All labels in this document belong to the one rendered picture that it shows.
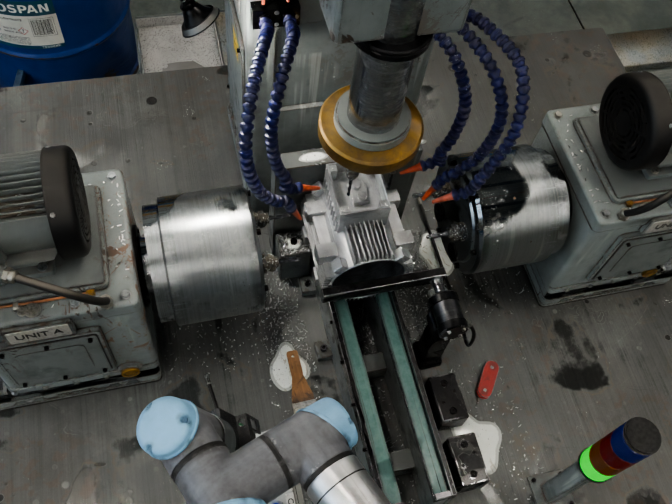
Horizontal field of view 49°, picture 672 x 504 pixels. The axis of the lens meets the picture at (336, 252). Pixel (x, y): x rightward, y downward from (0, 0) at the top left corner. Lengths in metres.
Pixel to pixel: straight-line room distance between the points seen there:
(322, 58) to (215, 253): 0.41
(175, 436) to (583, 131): 1.04
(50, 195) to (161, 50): 1.58
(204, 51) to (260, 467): 1.97
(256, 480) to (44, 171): 0.57
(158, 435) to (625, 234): 1.03
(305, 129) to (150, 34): 1.31
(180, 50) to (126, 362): 1.44
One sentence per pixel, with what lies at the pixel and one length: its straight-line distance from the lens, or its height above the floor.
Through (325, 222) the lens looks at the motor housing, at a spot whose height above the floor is 1.06.
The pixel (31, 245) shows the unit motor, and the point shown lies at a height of 1.27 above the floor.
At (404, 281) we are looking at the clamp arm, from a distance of 1.47.
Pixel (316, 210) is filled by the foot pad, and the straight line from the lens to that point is 1.47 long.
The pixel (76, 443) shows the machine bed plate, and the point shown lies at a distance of 1.61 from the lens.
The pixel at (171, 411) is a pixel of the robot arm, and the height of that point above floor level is 1.42.
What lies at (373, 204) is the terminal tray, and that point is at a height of 1.11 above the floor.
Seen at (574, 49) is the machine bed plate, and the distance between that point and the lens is 2.34.
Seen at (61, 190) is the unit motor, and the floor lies 1.36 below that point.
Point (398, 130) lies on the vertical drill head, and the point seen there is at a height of 1.36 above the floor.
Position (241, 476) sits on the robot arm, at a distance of 0.92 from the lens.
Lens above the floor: 2.31
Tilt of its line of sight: 60 degrees down
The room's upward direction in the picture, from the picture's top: 11 degrees clockwise
